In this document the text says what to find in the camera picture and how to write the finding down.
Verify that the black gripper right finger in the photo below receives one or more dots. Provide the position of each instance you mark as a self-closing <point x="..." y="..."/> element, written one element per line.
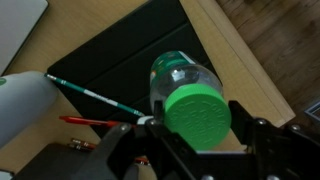
<point x="289" y="153"/>

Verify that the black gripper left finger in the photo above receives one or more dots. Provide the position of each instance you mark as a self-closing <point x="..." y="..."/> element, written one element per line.
<point x="171" y="157"/>

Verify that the green bottle lid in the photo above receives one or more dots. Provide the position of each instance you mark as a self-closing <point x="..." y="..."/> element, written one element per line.
<point x="199" y="114"/>

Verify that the clear bottle with green label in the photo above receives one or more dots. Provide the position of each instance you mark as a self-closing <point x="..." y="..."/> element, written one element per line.
<point x="176" y="77"/>

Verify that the green pencil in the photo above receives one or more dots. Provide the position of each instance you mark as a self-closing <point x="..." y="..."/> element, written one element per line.
<point x="94" y="95"/>

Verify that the red pen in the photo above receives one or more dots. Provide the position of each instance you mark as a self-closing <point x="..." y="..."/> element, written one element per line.
<point x="83" y="121"/>

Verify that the black tablet case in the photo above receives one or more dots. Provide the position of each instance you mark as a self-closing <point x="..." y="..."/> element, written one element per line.
<point x="116" y="63"/>

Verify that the white mug green logo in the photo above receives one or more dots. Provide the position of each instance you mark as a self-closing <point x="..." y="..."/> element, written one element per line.
<point x="24" y="97"/>

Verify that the grey laptop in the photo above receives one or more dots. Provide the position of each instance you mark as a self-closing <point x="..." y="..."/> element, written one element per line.
<point x="18" y="19"/>

